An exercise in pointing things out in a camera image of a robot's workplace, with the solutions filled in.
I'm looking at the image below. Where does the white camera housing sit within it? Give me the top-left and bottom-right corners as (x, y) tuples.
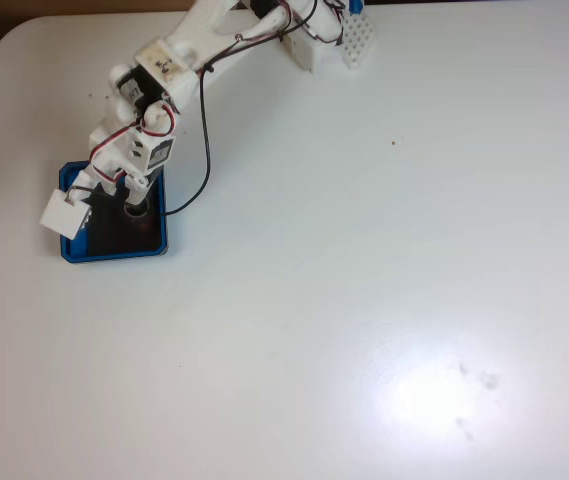
(38, 169), (96, 240)

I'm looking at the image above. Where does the white perforated plate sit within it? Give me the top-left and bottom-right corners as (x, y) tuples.
(339, 10), (381, 72)

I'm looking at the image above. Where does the blue square box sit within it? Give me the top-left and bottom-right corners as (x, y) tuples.
(57, 160), (171, 264)

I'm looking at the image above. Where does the red and white servo cable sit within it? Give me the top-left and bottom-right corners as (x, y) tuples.
(87, 99), (177, 177)

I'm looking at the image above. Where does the black foam pad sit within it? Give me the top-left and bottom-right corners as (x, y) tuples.
(83, 182), (163, 254)

